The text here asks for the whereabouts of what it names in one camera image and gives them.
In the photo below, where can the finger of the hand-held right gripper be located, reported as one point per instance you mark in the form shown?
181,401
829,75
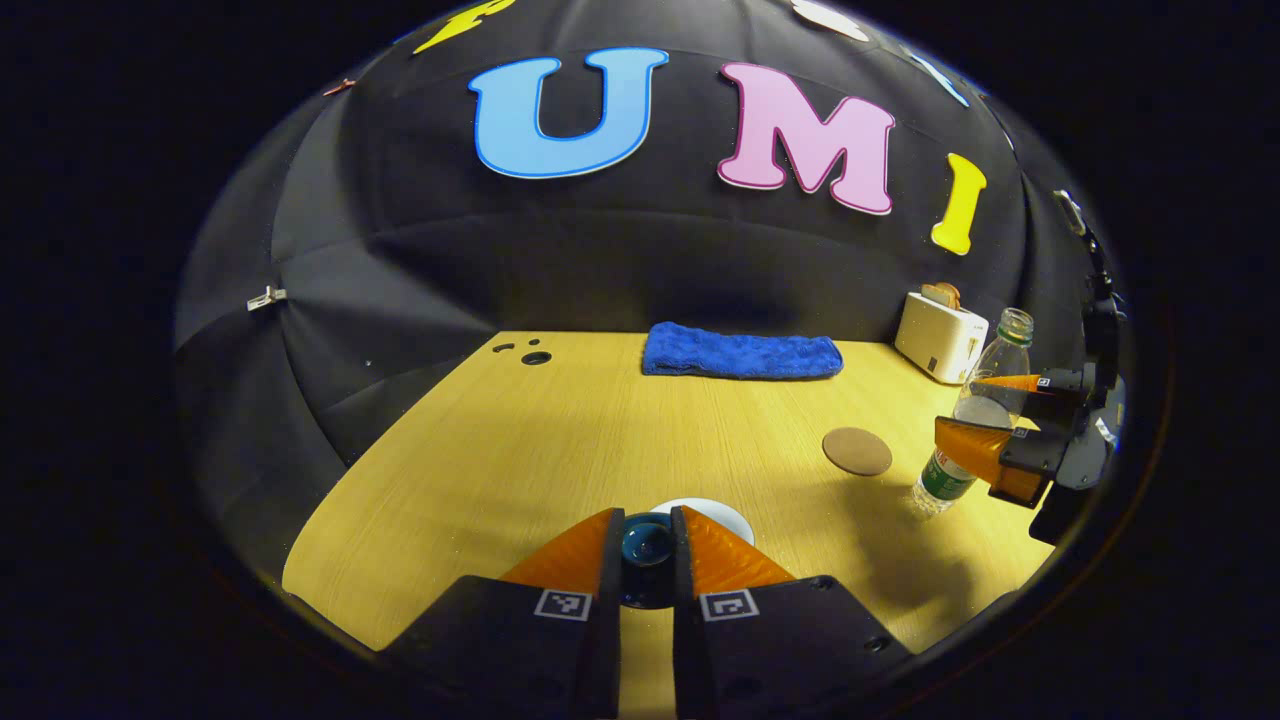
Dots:
1050,395
975,445

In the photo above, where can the blue towel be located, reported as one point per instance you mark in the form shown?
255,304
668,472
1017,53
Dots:
740,352

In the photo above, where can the silver metal clip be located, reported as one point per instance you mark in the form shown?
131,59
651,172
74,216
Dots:
266,297
1070,212

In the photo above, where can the white toaster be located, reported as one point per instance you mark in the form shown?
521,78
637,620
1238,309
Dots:
938,340

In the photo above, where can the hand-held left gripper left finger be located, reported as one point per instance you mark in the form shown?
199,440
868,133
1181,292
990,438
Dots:
605,620

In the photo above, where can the toast slice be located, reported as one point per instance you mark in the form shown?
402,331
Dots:
942,295

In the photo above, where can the round brown coaster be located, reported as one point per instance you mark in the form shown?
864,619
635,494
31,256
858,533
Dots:
857,452

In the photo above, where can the black backdrop cloth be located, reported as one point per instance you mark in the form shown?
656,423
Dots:
450,260

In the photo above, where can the red metal clip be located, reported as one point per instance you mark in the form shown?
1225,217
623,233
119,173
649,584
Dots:
340,87

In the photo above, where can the clear plastic water bottle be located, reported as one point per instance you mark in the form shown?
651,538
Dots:
1003,350

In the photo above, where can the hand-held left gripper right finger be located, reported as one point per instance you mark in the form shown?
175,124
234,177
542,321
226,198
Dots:
688,620

